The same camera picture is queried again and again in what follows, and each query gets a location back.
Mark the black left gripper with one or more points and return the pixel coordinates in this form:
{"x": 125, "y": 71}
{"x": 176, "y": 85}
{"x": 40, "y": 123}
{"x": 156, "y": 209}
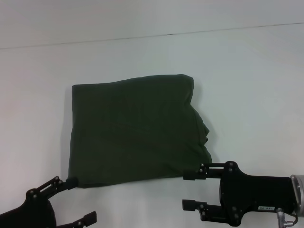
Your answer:
{"x": 28, "y": 209}

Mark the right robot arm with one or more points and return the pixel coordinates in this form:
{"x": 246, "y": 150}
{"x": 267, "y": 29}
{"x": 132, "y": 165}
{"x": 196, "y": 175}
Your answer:
{"x": 298, "y": 192}

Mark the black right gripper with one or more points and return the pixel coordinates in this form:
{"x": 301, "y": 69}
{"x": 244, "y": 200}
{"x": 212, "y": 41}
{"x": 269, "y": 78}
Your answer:
{"x": 256, "y": 192}

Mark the dark green FREE T-shirt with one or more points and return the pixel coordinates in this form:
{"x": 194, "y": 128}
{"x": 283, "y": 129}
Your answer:
{"x": 137, "y": 130}

